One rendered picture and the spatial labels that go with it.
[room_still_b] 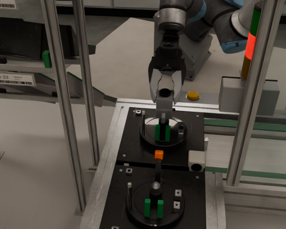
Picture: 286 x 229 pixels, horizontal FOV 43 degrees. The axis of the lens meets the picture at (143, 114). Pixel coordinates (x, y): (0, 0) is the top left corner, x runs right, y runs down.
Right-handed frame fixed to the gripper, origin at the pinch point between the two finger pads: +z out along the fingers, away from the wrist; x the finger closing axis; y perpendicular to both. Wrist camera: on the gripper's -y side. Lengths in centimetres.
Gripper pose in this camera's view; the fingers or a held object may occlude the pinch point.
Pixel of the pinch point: (164, 99)
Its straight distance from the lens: 97.3
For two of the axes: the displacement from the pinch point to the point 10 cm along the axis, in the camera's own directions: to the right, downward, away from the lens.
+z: -0.9, 10.0, -0.3
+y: 0.9, 0.3, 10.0
